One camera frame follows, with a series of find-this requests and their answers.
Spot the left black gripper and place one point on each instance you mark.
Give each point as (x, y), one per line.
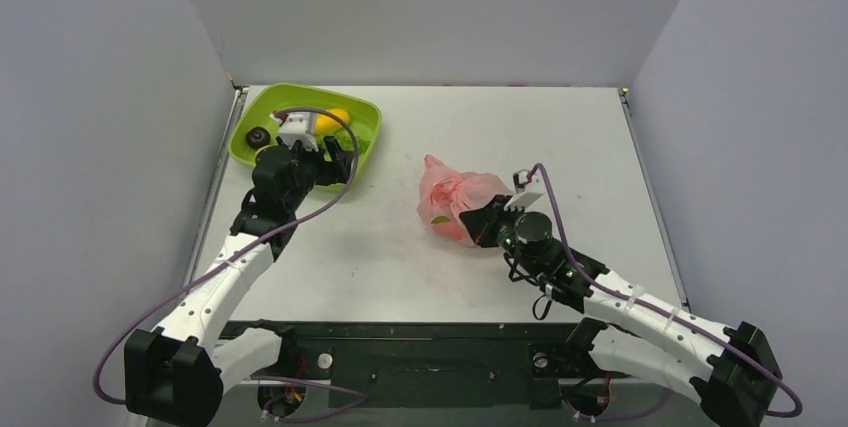
(332, 172)

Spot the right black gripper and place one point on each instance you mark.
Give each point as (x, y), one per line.
(483, 220)

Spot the pink plastic bag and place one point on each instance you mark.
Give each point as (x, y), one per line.
(445, 193)

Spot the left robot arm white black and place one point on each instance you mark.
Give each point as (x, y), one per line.
(176, 372)

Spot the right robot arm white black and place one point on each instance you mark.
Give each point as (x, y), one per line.
(731, 373)

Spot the green fake grapes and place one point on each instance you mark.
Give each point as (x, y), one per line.
(346, 141)

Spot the yellow fake mango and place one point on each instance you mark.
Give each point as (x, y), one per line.
(328, 125)

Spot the dark fake mangosteen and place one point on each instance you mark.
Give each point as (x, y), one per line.
(257, 138)

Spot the green plastic tray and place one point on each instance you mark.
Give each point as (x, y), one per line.
(365, 121)

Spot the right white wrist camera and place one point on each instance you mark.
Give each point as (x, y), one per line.
(528, 192)

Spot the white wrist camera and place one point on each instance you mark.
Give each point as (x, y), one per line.
(528, 192)
(299, 127)

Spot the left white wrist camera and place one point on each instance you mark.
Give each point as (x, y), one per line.
(299, 127)

